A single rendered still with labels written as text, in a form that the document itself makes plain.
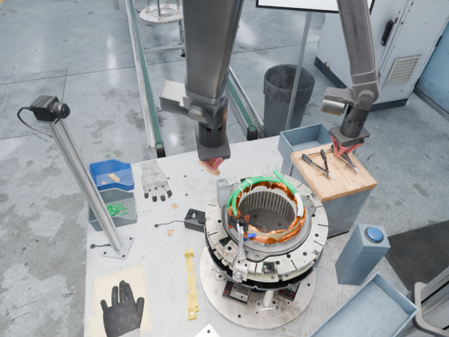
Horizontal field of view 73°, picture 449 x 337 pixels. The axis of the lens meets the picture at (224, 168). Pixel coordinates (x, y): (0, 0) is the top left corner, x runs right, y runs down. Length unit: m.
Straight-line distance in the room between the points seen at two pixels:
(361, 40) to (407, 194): 1.94
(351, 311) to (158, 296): 0.58
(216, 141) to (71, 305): 1.60
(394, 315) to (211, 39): 0.73
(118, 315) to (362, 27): 1.00
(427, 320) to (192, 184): 0.89
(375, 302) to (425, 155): 2.26
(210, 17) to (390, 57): 2.71
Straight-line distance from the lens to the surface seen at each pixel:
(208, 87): 0.45
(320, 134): 1.20
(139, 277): 1.11
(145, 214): 1.24
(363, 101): 0.85
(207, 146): 0.64
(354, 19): 0.77
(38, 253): 2.31
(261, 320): 1.01
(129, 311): 1.06
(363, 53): 0.81
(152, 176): 1.32
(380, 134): 3.04
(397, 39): 2.92
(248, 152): 1.43
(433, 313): 0.98
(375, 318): 0.85
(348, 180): 1.00
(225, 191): 0.78
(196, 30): 0.34
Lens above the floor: 1.77
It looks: 47 degrees down
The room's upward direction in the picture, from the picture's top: straight up
